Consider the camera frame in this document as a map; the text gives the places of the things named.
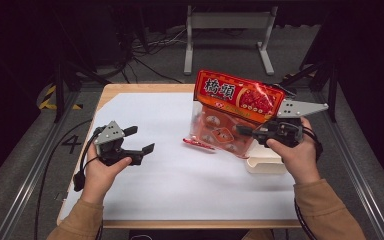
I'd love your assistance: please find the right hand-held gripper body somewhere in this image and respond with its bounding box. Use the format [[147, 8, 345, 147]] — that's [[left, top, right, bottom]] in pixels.
[[251, 99, 330, 149]]

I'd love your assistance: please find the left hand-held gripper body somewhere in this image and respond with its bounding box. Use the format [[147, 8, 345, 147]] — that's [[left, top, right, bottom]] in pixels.
[[94, 120, 145, 167]]

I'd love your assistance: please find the white divided container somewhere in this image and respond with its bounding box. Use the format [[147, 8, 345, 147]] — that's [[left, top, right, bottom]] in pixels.
[[244, 139, 289, 175]]

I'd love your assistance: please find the large orange seasoning packet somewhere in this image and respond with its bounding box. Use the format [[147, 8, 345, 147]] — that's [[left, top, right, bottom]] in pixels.
[[189, 69, 287, 159]]

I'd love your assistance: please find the person's left hand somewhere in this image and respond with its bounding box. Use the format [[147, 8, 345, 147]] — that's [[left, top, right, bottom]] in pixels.
[[79, 143, 133, 205]]

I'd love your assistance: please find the person's right hand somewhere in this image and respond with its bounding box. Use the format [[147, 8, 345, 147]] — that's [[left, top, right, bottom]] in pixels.
[[265, 116, 322, 186]]

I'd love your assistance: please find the black stand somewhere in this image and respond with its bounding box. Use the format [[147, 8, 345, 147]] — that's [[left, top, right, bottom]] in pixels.
[[281, 49, 339, 123], [51, 49, 112, 123]]

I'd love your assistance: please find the white table sheet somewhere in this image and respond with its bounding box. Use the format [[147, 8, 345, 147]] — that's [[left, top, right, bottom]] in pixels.
[[59, 92, 299, 222]]

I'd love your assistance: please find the wooden table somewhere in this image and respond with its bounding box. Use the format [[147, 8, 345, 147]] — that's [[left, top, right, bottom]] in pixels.
[[56, 83, 302, 230]]

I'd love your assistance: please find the small red black packet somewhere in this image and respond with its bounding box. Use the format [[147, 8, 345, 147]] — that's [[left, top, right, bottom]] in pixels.
[[182, 137, 216, 151]]

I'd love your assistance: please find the grey metal stand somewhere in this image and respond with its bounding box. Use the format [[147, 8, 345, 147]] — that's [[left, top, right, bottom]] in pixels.
[[183, 4, 279, 77]]

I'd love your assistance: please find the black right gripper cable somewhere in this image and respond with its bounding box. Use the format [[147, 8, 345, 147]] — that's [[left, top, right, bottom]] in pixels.
[[293, 126, 324, 240]]

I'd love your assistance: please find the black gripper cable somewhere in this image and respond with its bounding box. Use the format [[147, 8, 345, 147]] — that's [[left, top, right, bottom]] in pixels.
[[293, 126, 324, 240], [72, 128, 105, 193]]

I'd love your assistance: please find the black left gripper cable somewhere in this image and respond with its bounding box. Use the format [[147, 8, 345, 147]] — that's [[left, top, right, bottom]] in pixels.
[[72, 128, 105, 193]]

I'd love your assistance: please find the thin black floor cable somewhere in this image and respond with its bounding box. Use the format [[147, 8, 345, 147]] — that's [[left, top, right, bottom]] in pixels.
[[34, 118, 94, 240]]

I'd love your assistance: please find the aluminium floor rail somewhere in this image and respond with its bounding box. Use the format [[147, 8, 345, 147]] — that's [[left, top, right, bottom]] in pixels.
[[0, 89, 81, 240], [313, 89, 384, 240]]

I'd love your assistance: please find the bundle of floor cables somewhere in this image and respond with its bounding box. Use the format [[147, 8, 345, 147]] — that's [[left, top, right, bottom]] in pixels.
[[123, 26, 188, 84]]

